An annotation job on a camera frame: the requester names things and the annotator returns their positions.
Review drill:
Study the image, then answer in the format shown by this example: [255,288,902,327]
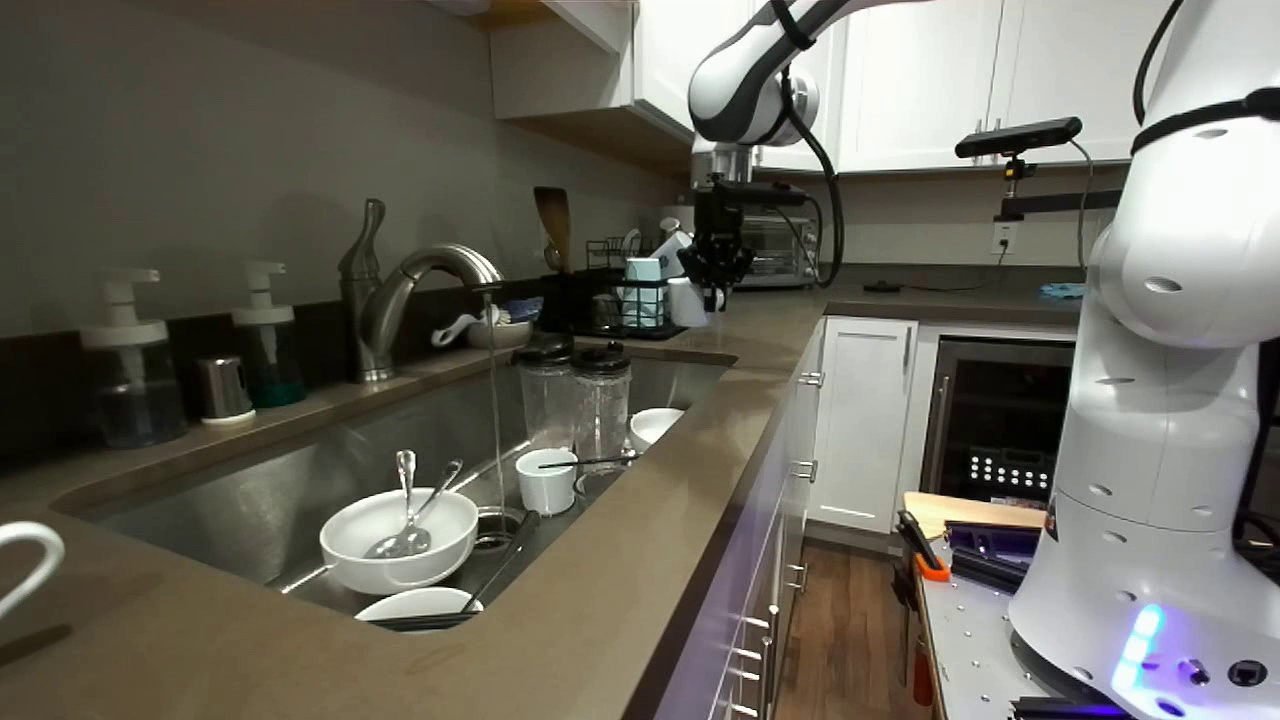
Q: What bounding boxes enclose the curved steel faucet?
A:
[356,238,509,389]

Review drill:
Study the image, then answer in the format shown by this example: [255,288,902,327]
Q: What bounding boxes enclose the glass soap dispenser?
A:
[75,265,183,453]
[234,256,313,411]

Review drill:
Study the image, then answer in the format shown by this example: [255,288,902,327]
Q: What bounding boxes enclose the white dish brush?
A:
[428,311,486,352]

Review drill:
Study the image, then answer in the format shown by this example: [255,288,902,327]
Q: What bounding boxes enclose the orange black clamp tool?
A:
[894,509,956,592]

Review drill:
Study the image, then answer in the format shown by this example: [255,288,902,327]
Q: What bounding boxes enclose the large white bowl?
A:
[315,483,486,597]

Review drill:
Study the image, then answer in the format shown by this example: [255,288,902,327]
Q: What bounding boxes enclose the white lower cabinet door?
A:
[808,317,925,537]

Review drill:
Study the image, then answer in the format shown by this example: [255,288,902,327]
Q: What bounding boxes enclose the black cable bundle on arm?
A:
[1127,0,1280,158]

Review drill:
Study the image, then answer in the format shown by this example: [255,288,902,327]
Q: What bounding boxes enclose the small white cup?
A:
[511,442,586,520]

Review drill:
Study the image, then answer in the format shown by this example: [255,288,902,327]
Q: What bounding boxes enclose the small white dish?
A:
[354,578,487,633]

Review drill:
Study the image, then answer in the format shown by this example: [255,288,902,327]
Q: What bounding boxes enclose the black undercounter fridge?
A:
[921,337,1076,509]

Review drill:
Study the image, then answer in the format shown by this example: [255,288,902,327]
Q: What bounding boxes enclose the pale blue cylinder cup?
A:
[619,250,667,332]

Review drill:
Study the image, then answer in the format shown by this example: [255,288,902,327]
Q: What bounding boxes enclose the silver teaspoon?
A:
[533,453,644,475]

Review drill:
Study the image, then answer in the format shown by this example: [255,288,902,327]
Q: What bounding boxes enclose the white upper cabinets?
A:
[491,0,1163,175]

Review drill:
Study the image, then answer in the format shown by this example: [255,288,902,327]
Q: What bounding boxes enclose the small sponge bowl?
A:
[462,298,535,352]

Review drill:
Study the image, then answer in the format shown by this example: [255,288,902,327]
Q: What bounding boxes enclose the wooden spatula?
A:
[533,182,577,274]

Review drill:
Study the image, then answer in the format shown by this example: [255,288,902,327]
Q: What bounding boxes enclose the wooden plank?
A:
[902,487,1051,537]

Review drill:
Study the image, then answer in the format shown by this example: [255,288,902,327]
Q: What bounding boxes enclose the steel sink basin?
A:
[52,348,738,636]

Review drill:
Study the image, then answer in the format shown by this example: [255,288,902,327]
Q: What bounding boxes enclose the white plate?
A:
[630,402,692,453]

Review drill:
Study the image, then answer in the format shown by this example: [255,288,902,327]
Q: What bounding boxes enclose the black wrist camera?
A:
[738,181,811,211]

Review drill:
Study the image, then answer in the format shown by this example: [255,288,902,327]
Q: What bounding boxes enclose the silver spoon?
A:
[365,455,473,561]
[392,446,426,515]

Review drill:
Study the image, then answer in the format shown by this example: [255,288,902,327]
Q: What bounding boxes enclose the black dish rack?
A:
[535,265,713,342]

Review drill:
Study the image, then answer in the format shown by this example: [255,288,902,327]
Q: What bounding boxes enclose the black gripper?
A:
[690,181,768,317]

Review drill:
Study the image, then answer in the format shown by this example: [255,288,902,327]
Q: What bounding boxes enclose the dark purple box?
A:
[944,520,1051,597]

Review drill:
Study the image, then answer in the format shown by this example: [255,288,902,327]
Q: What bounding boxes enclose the white item in rack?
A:
[654,227,696,285]

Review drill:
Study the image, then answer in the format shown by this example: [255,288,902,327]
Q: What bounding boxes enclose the steel toaster oven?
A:
[738,211,819,291]

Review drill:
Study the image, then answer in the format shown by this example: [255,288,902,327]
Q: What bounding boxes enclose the lavender lower cabinets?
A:
[626,317,831,720]

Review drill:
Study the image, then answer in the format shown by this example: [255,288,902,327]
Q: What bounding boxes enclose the silver utensil handle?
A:
[278,557,338,597]

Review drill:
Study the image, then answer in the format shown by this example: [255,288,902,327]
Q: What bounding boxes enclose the black stereo camera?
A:
[951,115,1089,165]

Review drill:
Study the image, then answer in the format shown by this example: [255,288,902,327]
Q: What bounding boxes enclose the clear jar black lid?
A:
[570,339,638,464]
[511,339,579,455]

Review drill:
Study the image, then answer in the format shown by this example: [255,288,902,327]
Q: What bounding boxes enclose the glass soap dispenser right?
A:
[234,256,313,411]

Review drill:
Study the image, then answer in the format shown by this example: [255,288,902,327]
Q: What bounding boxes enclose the perforated robot table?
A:
[911,530,1280,720]

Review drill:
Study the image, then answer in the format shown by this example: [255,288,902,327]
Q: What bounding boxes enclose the red handled tool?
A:
[907,643,936,713]

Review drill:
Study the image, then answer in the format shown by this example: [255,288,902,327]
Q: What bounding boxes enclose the glass soap dispenser left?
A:
[75,265,183,453]

